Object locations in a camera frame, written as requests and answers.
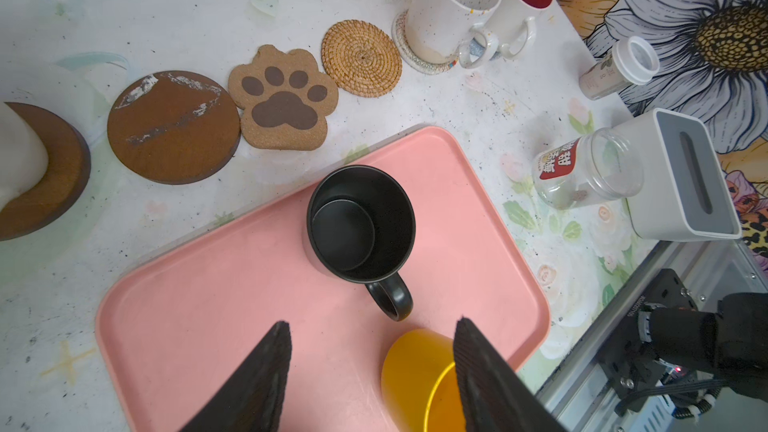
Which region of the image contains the dark brown round coaster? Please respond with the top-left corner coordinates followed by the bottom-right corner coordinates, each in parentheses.
top-left (1, 102), bottom-right (91, 241)

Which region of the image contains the glossy brown round coaster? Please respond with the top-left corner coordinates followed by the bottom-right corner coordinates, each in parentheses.
top-left (107, 70), bottom-right (241, 185)

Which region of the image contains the black mug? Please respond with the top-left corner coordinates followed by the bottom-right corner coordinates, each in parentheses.
top-left (302, 164), bottom-right (416, 322)

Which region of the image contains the cork round coaster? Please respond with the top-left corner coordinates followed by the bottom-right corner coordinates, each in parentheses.
top-left (321, 19), bottom-right (402, 98)

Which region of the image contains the clear glass cup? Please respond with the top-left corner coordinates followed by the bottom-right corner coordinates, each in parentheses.
top-left (532, 128), bottom-right (644, 210)

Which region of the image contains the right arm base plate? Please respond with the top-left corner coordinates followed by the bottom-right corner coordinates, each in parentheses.
top-left (597, 268), bottom-right (698, 400)

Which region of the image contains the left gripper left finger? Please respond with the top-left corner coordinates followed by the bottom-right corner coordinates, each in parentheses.
top-left (182, 321), bottom-right (292, 431)

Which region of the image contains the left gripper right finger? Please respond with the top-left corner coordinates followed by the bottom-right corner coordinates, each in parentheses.
top-left (453, 317), bottom-right (565, 432)

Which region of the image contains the white patterned round coaster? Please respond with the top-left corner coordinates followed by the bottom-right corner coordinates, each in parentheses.
top-left (391, 10), bottom-right (458, 76)

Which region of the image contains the paw shaped coaster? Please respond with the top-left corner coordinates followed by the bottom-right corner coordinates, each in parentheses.
top-left (228, 44), bottom-right (339, 151)

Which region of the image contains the yellow mug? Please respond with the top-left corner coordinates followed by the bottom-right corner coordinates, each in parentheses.
top-left (381, 329), bottom-right (466, 431)

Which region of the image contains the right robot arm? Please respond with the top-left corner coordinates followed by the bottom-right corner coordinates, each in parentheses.
top-left (638, 292), bottom-right (767, 401)

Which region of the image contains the white tissue box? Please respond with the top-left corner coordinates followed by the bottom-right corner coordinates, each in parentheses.
top-left (615, 108), bottom-right (741, 242)

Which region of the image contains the red interior white mug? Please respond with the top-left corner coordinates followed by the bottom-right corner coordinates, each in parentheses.
top-left (486, 0), bottom-right (554, 59)

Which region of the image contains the white paper cup with lid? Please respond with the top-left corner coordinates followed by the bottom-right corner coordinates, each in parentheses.
top-left (579, 36), bottom-right (660, 100)

